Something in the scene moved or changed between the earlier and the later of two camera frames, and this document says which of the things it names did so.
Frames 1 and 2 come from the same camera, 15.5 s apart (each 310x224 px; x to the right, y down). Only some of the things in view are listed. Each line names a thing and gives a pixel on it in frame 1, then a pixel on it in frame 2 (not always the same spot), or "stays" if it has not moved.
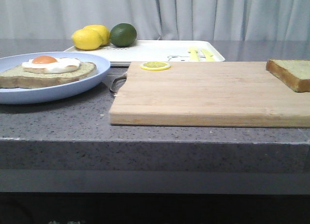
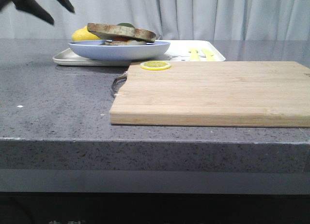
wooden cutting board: (218, 94) stays
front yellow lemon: (86, 39) stays
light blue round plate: (54, 92) to (100, 49)
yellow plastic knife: (209, 56) stays
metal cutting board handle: (117, 83) stays
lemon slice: (155, 66) stays
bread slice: (16, 78) to (127, 42)
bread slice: (295, 73) to (120, 32)
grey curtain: (240, 16) stays
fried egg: (48, 64) to (120, 38)
